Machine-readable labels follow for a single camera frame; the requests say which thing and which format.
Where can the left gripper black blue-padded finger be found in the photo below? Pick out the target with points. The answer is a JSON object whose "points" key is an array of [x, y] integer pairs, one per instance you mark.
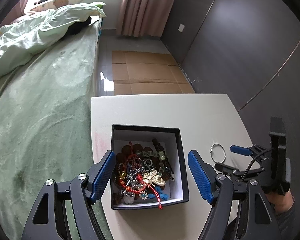
{"points": [[48, 219], [255, 218]]}

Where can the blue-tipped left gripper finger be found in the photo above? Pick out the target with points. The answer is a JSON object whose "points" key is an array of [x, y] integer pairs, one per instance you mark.
{"points": [[240, 150]]}

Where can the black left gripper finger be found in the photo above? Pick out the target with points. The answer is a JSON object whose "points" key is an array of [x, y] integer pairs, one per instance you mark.
{"points": [[226, 169]]}

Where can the blue flower jewelry piece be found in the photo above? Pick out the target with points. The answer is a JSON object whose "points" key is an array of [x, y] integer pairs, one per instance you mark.
{"points": [[154, 193]]}

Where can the black jewelry box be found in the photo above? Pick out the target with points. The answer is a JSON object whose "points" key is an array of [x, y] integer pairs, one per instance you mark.
{"points": [[141, 149]]}

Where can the person's right hand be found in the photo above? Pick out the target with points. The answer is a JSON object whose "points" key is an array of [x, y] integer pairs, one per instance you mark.
{"points": [[281, 203]]}

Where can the green bed sheet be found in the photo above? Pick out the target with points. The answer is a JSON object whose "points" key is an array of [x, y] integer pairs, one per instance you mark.
{"points": [[45, 124]]}

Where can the dark grey wardrobe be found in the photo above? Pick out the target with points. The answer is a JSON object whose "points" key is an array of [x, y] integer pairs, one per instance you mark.
{"points": [[249, 50]]}

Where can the brown cardboard floor sheet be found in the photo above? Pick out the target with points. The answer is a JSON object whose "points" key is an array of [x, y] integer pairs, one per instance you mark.
{"points": [[136, 72]]}

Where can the pink curtain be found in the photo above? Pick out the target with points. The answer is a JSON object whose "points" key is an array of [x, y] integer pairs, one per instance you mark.
{"points": [[139, 18]]}

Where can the light green duvet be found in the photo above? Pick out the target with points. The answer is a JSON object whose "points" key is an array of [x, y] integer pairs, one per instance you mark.
{"points": [[20, 41]]}

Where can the silver ring bangle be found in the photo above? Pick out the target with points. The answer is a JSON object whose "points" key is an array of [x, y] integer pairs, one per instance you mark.
{"points": [[217, 153]]}

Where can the white wall switch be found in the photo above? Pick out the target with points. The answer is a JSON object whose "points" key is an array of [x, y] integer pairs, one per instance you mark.
{"points": [[181, 28]]}

